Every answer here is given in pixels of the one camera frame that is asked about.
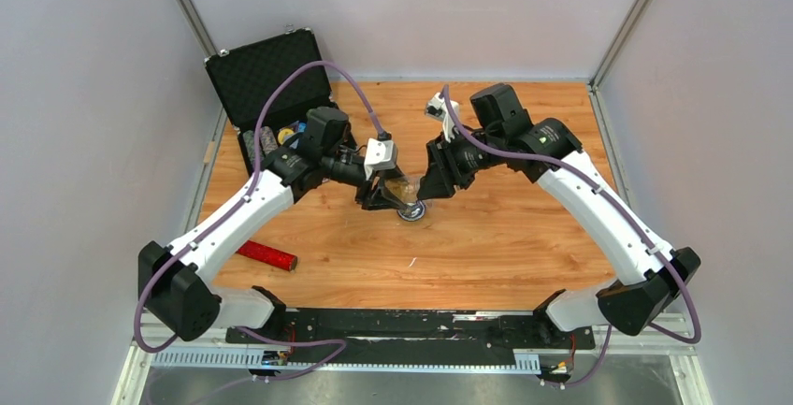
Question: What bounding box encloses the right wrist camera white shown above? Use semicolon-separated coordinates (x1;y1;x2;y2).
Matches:
424;92;459;143

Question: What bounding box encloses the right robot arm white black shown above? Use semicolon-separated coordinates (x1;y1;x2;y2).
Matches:
418;83;701;347

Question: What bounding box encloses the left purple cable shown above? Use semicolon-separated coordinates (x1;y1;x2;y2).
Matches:
133;60;393;384

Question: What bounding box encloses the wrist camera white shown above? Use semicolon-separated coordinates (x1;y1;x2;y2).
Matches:
424;92;459;143
364;133;398;181

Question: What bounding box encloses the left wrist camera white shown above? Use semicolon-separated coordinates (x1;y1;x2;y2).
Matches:
364;133;398;181

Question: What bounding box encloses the green chip stack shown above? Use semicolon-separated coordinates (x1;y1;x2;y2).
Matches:
240;130;258;175

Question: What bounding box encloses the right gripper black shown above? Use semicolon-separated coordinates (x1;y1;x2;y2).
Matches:
417;129;501;201

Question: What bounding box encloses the black poker chip case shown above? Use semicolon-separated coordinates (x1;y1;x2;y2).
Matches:
204;28;337;154

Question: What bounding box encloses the purple cable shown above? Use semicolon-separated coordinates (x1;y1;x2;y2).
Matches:
440;84;703;389
133;60;393;384

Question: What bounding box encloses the yellow dealer button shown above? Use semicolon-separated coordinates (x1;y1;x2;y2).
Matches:
277;127;296;145

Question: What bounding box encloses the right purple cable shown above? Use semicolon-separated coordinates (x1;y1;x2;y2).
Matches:
440;84;703;389

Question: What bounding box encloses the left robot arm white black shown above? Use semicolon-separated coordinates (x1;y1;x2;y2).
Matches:
135;107;406;342

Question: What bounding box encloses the clear pill bottle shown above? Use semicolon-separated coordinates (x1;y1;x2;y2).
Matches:
385;175;420;207

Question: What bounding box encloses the purple chip stack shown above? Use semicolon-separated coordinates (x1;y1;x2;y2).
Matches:
259;126;280;159

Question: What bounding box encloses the red glitter tube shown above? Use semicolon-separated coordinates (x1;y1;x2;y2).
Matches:
237;240;298;271

